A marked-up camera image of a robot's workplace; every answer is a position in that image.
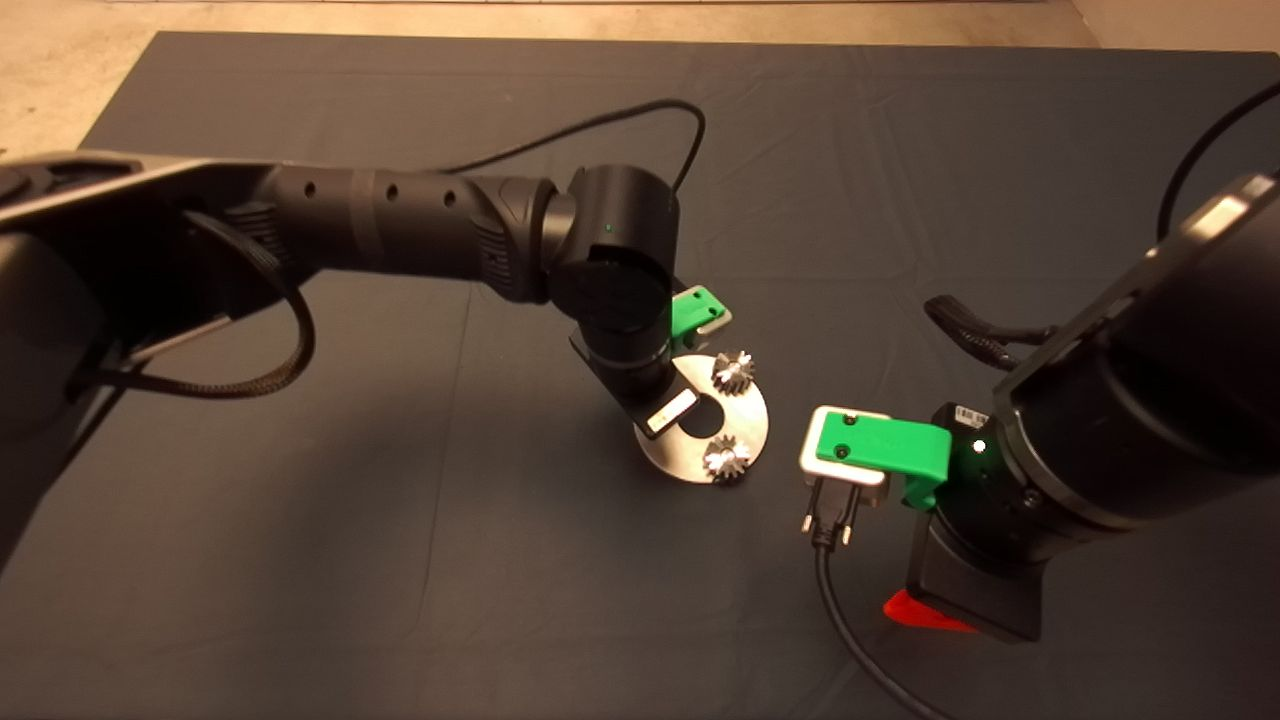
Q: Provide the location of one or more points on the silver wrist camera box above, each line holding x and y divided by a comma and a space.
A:
812, 470
718, 322

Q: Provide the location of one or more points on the green right camera mount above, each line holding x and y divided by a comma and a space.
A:
880, 445

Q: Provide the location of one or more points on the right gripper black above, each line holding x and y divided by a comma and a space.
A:
980, 590

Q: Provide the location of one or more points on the dark grey table cloth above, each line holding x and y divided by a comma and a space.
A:
700, 600

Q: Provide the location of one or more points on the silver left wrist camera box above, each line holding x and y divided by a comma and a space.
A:
718, 322

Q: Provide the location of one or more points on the green left camera mount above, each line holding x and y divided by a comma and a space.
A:
692, 310

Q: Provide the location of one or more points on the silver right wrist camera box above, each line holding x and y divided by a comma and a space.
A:
812, 470

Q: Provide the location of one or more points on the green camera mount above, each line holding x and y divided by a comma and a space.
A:
880, 445
692, 310

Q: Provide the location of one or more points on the dark steel planetary gear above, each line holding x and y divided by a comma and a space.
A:
727, 460
733, 373

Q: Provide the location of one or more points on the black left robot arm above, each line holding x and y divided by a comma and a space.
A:
400, 220

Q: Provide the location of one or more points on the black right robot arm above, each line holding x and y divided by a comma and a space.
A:
1150, 400

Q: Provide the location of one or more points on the round metal carrier plate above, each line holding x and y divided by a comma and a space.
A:
745, 430

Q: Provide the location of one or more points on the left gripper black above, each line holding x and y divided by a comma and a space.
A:
655, 410

